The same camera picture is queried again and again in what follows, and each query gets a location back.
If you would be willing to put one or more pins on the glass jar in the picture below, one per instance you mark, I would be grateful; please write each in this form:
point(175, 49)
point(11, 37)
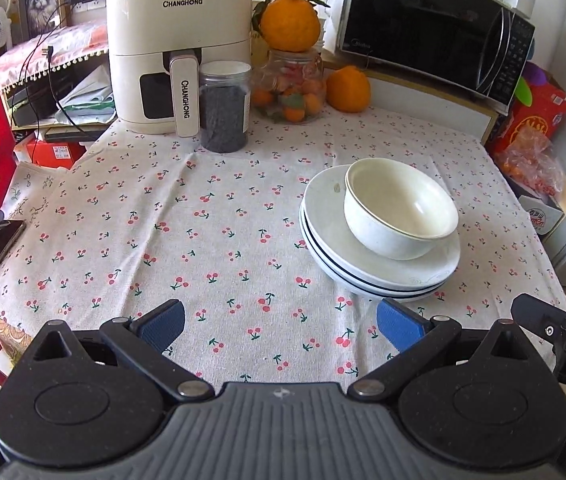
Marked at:
point(293, 62)

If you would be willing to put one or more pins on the clear bag of oranges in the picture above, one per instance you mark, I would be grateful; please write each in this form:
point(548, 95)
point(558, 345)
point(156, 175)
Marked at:
point(528, 160)

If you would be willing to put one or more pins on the white papers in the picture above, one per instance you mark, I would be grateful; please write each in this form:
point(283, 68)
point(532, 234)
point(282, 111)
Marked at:
point(88, 100)

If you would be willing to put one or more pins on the clear jar of dark grains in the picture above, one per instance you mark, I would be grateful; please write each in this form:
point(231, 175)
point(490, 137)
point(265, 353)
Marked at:
point(224, 115)

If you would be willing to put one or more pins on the framed cat picture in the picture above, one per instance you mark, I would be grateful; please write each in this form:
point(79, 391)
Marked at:
point(40, 0)

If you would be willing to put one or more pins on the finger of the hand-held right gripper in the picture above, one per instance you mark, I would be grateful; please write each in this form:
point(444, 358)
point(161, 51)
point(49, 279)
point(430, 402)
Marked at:
point(538, 317)

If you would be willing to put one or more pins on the red gift box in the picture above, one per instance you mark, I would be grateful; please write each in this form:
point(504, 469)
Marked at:
point(528, 120)

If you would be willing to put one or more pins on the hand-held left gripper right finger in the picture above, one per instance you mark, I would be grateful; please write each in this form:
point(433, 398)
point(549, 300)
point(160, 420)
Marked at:
point(401, 324)

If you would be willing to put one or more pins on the blue patterned plate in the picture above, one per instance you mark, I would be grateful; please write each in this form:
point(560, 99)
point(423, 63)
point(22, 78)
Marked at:
point(335, 275)
point(320, 250)

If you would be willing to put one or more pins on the white rose print plate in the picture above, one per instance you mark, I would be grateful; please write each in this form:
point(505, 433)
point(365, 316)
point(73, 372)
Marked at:
point(323, 200)

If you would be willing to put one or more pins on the large orange with leaves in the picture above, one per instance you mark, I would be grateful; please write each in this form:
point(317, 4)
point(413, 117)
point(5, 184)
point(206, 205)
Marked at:
point(290, 25)

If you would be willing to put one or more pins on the black and white carton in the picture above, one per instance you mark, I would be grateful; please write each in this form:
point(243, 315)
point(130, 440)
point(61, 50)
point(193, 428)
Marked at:
point(543, 215)

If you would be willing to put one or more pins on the black microwave oven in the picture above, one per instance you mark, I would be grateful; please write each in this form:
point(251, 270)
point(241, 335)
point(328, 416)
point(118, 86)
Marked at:
point(413, 25)

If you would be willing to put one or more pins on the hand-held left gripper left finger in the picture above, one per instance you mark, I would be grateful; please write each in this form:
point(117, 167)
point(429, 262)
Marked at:
point(162, 324)

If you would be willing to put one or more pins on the green plastic piece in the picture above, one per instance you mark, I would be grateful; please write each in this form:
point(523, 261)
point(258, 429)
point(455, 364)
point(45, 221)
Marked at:
point(524, 92)

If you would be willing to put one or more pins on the cream air fryer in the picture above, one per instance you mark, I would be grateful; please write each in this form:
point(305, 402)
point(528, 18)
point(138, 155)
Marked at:
point(178, 35)

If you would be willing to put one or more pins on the pile of small oranges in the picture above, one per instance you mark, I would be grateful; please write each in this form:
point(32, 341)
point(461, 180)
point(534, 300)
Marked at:
point(293, 102)

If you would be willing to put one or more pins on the white embroidered cloth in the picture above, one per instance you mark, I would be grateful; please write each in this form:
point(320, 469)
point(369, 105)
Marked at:
point(33, 185)

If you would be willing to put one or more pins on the white speckled bowl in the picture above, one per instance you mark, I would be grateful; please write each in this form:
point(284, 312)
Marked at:
point(388, 240)

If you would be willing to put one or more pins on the red cardboard box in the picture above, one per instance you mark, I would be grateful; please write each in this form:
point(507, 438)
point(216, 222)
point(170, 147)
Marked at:
point(53, 152)

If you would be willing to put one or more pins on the pink floral cloth cover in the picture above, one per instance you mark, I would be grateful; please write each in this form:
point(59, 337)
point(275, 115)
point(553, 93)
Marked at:
point(53, 50)

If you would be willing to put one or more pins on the cherry print tablecloth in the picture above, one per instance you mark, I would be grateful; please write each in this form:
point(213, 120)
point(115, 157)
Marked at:
point(188, 210)

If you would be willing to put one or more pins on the purple toy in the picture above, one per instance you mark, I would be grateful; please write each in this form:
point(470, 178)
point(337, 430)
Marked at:
point(534, 75)

